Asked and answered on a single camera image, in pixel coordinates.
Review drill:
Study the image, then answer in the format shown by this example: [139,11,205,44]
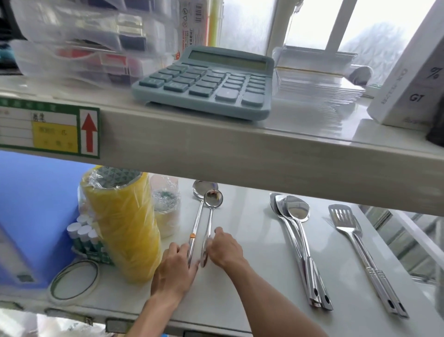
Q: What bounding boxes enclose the wrapped yellow tape rolls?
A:
[79,165,162,284]

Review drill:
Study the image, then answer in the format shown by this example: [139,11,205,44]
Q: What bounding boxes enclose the shelf edge label holder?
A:
[105,319,136,334]

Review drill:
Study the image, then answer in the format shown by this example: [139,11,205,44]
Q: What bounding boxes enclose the stack of clear plastic sleeves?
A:
[271,45,367,120]

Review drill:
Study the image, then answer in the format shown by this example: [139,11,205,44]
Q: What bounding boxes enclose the blue-grey desk calculator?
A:
[131,45,275,122]

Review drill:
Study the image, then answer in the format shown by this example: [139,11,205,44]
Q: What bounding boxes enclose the person's left hand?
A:
[151,242,200,302]

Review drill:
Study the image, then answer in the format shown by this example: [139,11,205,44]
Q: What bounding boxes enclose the thin green-edged tape ring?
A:
[48,259,100,307]

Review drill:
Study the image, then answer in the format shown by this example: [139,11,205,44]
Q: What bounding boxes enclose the steel serving spoon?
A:
[269,192,321,308]
[285,195,334,312]
[275,194,325,309]

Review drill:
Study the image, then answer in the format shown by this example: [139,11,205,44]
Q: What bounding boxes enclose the white packet with orange print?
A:
[172,0,222,60]

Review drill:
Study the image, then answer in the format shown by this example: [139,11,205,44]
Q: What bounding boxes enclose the box of white-capped glue sticks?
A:
[66,212,117,266]

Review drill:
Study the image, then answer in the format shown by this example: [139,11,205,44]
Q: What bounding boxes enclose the person's left forearm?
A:
[120,293,186,337]

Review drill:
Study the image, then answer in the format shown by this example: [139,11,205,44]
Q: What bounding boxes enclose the blue file box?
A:
[0,150,85,290]

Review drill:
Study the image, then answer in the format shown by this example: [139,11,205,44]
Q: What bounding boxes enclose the steel slotted turner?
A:
[328,204,410,319]
[350,229,400,316]

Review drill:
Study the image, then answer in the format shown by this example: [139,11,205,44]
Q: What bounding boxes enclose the plain steel ladle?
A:
[200,190,224,268]

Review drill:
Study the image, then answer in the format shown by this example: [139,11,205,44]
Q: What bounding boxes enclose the clear plastic drawer organizer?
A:
[0,0,182,87]

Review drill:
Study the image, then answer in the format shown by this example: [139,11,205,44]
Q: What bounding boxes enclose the wrapped white tape rolls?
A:
[148,174,182,239]

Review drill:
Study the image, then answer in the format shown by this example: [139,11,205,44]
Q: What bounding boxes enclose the white shelf board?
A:
[0,75,444,216]

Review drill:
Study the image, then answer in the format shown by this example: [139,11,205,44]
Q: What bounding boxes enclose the person's right forearm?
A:
[222,261,332,337]

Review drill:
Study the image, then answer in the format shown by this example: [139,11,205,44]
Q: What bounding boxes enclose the white cardboard box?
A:
[367,0,444,132]

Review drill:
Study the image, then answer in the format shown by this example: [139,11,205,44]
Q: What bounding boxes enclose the green label with red arrow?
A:
[0,98,101,159]

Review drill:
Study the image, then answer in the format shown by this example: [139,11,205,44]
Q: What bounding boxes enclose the steel ladle with orange mark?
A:
[187,180,219,268]

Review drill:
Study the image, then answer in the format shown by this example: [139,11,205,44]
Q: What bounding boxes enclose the round shiny metal object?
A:
[350,65,374,87]

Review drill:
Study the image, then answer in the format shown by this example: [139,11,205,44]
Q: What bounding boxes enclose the person's right hand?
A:
[200,227,251,271]

